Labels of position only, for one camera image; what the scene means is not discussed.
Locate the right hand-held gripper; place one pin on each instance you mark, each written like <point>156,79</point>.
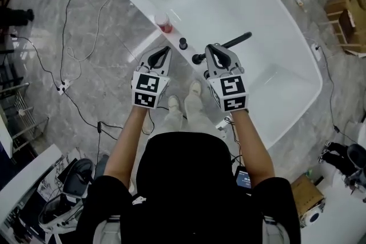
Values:
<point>231,88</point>

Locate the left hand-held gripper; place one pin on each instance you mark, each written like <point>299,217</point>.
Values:
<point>147,85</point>

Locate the person's right forearm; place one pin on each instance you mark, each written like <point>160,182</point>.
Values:
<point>251,145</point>

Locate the person's left forearm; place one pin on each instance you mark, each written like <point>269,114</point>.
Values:
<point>128,140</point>

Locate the black faucet knob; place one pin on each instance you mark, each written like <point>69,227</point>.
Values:
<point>183,44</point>

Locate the person's right white shoe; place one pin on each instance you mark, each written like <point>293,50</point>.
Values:
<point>195,87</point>

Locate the person's white shoe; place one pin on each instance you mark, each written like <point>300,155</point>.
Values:
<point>174,103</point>
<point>195,87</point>

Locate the red liquid jar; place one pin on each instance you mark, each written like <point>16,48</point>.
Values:
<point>163,23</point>

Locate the person's left white shoe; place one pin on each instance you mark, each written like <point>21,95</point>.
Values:
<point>174,103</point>

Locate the person's light trousers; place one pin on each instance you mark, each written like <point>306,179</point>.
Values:
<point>194,114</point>

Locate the white power strip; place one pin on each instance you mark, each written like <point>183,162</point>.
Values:
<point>316,51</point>
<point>63,87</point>

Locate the small pale floor box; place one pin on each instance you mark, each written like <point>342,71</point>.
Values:
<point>300,2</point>

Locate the black waist screen device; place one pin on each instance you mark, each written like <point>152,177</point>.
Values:
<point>243,178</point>

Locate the person's black top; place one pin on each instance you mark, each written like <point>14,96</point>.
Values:
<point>183,180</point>

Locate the wooden chair brown seat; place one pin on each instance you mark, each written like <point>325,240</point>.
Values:
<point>347,21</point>

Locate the grey white backpack rig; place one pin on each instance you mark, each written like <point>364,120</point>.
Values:
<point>74,180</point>

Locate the dark floor bundle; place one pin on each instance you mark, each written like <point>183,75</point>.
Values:
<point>17,17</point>

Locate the small cardboard box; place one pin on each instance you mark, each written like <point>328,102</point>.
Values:
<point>306,191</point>

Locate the white countertop slab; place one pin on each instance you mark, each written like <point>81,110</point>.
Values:
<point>28,168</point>

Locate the white round device blue dot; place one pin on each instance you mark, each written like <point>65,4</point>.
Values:
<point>313,217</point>

